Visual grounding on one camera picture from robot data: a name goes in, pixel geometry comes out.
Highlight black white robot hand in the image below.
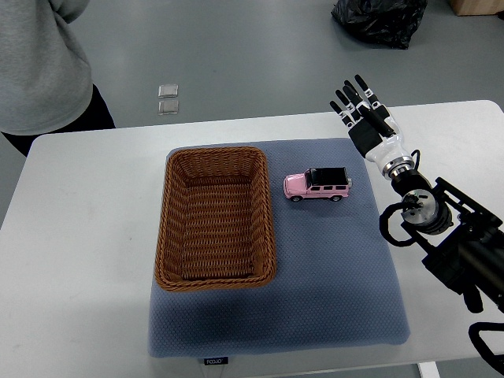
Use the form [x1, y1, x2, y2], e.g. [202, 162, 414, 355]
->
[329, 74, 412, 174]

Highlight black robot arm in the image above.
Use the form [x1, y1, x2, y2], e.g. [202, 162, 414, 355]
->
[330, 76, 503, 313]

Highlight pink toy car black roof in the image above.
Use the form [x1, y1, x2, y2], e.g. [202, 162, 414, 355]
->
[283, 167, 353, 202]

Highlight brown wicker basket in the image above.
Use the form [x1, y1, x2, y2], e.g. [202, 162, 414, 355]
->
[154, 146, 276, 292]

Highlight black plastic bag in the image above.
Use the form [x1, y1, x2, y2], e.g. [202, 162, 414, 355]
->
[331, 0, 428, 50]

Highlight cardboard box corner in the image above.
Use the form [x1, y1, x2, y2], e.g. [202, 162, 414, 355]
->
[450, 0, 503, 16]

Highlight blue grey cushion mat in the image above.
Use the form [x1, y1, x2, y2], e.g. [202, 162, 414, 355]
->
[149, 138, 410, 358]

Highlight lower metal floor plate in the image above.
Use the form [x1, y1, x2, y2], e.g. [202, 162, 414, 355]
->
[158, 99, 179, 115]

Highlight metal floor plate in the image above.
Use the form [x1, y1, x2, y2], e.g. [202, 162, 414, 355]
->
[158, 99, 179, 115]
[157, 83, 179, 98]

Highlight upper metal floor plate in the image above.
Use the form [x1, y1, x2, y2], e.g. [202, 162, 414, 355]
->
[157, 83, 179, 98]

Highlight person in grey sweater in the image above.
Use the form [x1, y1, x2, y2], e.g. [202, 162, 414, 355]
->
[1, 1, 115, 155]

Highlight black cable loop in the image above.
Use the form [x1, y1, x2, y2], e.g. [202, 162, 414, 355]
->
[467, 321, 504, 371]

